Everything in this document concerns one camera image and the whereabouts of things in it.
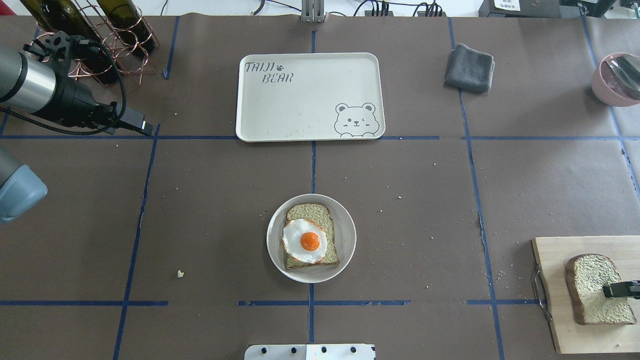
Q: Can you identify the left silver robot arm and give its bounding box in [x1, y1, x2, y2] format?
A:
[0, 47, 153, 224]

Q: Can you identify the metal scoop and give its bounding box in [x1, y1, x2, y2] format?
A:
[605, 54, 640, 100]

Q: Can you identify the wooden cutting board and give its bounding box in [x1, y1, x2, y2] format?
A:
[532, 235, 640, 354]

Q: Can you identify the aluminium frame post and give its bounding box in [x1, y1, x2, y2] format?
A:
[301, 0, 327, 23]

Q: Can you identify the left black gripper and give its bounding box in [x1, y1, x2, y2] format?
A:
[50, 77, 153, 136]

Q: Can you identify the cream bear tray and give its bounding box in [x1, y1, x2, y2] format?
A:
[235, 52, 386, 142]

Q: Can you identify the bread slice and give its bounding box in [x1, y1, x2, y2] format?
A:
[565, 253, 637, 326]
[281, 203, 340, 271]

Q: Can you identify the pink bowl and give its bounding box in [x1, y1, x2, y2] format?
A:
[591, 53, 640, 107]

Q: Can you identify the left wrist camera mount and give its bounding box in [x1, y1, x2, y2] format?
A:
[22, 30, 83, 76]

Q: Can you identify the copper wire bottle rack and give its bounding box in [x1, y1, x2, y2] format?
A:
[36, 0, 159, 85]

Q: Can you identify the grey folded cloth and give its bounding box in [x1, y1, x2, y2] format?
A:
[445, 43, 495, 93]

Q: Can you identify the fried egg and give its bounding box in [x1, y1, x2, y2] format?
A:
[282, 218, 329, 264]

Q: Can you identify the bread slice on plate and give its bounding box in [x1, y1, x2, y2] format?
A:
[281, 203, 340, 271]

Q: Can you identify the black computer box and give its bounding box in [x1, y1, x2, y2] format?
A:
[478, 0, 582, 19]

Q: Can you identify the green wine bottle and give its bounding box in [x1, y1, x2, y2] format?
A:
[21, 0, 118, 85]
[97, 0, 156, 57]

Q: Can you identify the white plate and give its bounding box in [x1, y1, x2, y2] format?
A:
[266, 194, 357, 284]

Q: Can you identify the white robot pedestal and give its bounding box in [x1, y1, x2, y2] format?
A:
[244, 343, 377, 360]

